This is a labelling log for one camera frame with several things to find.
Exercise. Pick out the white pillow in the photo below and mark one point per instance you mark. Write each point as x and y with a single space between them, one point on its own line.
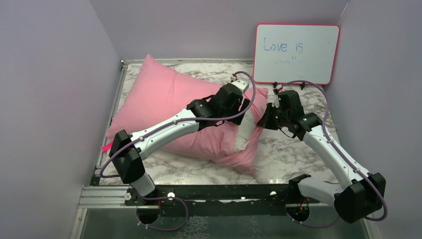
245 130

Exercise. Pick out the pink marker pen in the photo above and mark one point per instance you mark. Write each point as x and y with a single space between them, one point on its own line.
106 147

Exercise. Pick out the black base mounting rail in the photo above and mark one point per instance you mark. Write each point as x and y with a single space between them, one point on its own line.
218 200

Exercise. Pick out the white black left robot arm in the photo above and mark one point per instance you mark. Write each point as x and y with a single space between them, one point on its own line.
128 150

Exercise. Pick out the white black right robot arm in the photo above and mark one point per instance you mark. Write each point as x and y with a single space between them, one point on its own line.
359 194

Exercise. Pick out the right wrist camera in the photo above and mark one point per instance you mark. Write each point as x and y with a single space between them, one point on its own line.
279 99

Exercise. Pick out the aluminium table frame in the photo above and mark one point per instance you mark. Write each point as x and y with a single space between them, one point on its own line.
102 214

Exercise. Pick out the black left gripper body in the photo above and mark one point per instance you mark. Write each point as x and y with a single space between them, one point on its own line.
233 110

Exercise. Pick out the pink-framed whiteboard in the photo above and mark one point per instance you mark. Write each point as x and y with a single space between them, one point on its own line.
289 52

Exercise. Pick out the pink pillowcase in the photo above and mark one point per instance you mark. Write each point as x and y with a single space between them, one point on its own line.
160 92

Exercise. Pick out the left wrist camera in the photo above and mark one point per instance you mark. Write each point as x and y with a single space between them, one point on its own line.
241 84

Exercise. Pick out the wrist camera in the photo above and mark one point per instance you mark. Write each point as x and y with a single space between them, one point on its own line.
279 99
241 84

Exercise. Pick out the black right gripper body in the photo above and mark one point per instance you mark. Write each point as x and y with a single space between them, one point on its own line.
285 116

